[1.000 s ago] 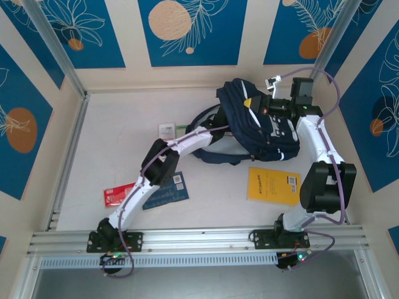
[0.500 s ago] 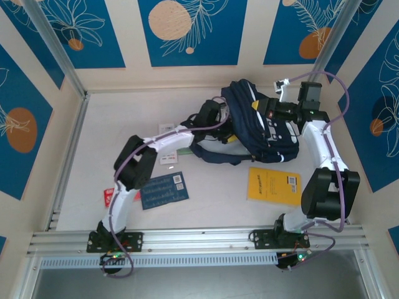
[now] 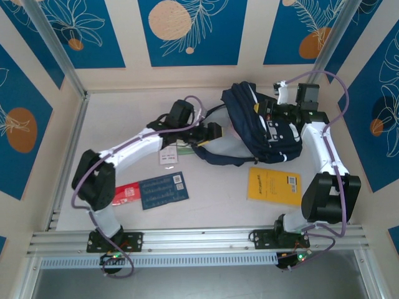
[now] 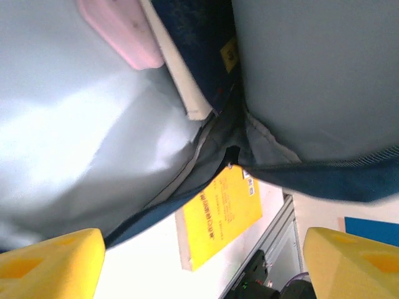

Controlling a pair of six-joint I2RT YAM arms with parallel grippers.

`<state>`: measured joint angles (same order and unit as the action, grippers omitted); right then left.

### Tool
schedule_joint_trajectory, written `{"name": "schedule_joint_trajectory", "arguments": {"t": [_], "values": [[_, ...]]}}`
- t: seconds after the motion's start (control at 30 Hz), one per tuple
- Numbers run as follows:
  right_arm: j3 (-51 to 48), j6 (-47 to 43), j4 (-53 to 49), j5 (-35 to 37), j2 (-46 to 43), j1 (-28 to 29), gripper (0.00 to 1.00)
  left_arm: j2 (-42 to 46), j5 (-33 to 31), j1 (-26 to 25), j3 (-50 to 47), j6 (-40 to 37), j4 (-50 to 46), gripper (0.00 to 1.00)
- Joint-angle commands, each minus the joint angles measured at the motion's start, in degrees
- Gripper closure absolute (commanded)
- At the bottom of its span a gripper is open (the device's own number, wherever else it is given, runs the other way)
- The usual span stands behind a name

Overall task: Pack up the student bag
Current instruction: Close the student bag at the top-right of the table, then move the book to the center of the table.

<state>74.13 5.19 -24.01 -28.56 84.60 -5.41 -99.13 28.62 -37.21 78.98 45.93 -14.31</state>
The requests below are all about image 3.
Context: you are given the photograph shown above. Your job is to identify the grey metal sheet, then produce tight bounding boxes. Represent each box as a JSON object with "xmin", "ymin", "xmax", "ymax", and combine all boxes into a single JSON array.
[{"xmin": 31, "ymin": 268, "xmax": 375, "ymax": 299}]

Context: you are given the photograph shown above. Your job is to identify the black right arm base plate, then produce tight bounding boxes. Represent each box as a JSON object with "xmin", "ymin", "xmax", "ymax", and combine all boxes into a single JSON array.
[{"xmin": 251, "ymin": 229, "xmax": 311, "ymax": 250}]

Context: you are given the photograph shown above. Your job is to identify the white stationery pack red print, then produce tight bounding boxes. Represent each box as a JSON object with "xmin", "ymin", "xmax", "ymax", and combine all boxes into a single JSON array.
[{"xmin": 158, "ymin": 148, "xmax": 180, "ymax": 165}]

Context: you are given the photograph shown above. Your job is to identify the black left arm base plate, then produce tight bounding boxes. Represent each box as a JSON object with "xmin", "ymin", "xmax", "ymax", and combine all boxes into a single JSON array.
[{"xmin": 86, "ymin": 232, "xmax": 144, "ymax": 254}]

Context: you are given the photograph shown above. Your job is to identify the red packet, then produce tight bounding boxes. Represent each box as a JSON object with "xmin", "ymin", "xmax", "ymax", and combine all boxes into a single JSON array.
[{"xmin": 113, "ymin": 183, "xmax": 143, "ymax": 207}]

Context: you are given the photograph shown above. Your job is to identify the grey slotted cable duct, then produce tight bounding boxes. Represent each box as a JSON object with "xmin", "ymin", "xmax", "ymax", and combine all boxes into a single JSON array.
[{"xmin": 39, "ymin": 252, "xmax": 280, "ymax": 270}]

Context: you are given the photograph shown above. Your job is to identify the yellow book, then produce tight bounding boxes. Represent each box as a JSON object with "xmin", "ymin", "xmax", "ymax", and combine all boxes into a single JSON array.
[{"xmin": 247, "ymin": 167, "xmax": 303, "ymax": 208}]

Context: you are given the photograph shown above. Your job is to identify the aluminium frame rail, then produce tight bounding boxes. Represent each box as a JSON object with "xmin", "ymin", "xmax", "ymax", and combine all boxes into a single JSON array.
[{"xmin": 26, "ymin": 225, "xmax": 370, "ymax": 258}]

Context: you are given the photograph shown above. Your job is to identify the aluminium frame post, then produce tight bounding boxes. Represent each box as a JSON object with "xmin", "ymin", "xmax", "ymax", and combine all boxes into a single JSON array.
[
  {"xmin": 303, "ymin": 0, "xmax": 368, "ymax": 95},
  {"xmin": 22, "ymin": 0, "xmax": 87, "ymax": 98}
]

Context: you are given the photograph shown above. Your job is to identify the green stationery pack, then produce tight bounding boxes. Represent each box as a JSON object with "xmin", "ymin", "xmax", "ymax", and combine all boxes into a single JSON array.
[{"xmin": 177, "ymin": 140, "xmax": 195, "ymax": 156}]

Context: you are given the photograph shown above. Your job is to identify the dark blue notebook QR codes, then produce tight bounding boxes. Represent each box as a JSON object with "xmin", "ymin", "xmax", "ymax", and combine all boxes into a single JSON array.
[{"xmin": 138, "ymin": 171, "xmax": 190, "ymax": 211}]

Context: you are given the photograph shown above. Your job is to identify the navy blue backpack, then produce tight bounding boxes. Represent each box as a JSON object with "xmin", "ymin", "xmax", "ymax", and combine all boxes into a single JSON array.
[{"xmin": 190, "ymin": 81, "xmax": 304, "ymax": 168}]

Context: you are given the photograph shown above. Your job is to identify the aluminium table side rail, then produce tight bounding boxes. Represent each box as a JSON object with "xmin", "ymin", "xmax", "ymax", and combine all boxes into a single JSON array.
[
  {"xmin": 46, "ymin": 92, "xmax": 91, "ymax": 232},
  {"xmin": 302, "ymin": 88, "xmax": 350, "ymax": 224}
]

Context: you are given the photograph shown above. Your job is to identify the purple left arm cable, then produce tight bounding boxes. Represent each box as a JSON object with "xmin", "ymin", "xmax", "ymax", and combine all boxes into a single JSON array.
[{"xmin": 70, "ymin": 95, "xmax": 209, "ymax": 278}]

